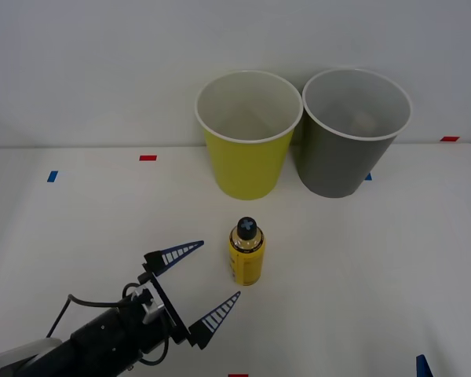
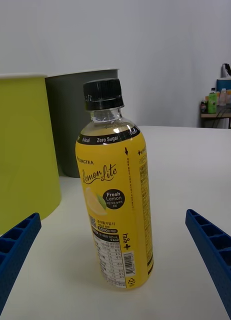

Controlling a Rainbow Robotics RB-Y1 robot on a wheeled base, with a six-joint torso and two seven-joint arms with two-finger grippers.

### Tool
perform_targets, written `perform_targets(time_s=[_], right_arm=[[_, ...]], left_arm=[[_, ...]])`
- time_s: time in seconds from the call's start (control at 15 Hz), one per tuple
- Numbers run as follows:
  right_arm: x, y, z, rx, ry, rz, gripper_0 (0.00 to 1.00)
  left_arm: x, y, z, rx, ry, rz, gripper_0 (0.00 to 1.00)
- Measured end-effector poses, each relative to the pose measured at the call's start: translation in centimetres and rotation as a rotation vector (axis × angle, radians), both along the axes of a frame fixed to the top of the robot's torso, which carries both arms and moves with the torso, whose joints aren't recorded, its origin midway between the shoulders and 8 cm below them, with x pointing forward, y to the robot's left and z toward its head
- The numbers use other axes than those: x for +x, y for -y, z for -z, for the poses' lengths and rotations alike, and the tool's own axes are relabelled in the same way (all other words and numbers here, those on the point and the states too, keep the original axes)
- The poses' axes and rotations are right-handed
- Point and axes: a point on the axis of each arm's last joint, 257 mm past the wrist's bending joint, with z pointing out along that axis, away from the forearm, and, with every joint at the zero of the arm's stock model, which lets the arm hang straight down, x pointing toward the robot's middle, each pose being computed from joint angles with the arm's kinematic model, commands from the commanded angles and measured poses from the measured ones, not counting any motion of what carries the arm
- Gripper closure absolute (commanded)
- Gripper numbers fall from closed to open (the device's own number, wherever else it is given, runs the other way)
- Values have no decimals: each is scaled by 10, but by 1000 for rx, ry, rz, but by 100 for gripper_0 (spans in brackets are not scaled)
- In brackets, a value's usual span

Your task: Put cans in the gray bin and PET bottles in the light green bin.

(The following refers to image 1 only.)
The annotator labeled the yellow-green plastic bin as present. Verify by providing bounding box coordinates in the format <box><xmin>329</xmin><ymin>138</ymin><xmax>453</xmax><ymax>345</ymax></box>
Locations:
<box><xmin>193</xmin><ymin>69</ymin><xmax>304</xmax><ymax>202</ymax></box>

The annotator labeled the black camera cable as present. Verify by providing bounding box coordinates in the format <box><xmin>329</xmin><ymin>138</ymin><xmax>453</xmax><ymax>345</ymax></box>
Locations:
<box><xmin>46</xmin><ymin>293</ymin><xmax>138</xmax><ymax>339</ymax></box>

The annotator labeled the grey plastic bin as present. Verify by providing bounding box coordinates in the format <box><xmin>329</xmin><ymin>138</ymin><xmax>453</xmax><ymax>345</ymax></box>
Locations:
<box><xmin>291</xmin><ymin>68</ymin><xmax>413</xmax><ymax>199</ymax></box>

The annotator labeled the yellow bottle with black cap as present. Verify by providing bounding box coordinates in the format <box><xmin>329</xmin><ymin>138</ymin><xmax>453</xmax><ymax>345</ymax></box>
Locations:
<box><xmin>227</xmin><ymin>216</ymin><xmax>267</xmax><ymax>287</ymax></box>

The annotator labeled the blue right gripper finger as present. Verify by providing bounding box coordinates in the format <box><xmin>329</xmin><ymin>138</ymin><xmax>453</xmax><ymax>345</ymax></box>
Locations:
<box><xmin>415</xmin><ymin>354</ymin><xmax>434</xmax><ymax>377</ymax></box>

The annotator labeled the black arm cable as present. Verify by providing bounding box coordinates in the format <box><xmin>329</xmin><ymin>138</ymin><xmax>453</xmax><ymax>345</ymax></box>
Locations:
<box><xmin>139</xmin><ymin>313</ymin><xmax>172</xmax><ymax>367</ymax></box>

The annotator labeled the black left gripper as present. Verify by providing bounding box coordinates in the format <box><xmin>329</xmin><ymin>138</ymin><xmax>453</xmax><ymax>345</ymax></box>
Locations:
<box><xmin>117</xmin><ymin>240</ymin><xmax>242</xmax><ymax>353</ymax></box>

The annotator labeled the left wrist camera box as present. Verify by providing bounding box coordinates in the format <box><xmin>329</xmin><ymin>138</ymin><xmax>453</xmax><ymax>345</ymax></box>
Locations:
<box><xmin>132</xmin><ymin>283</ymin><xmax>161</xmax><ymax>325</ymax></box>

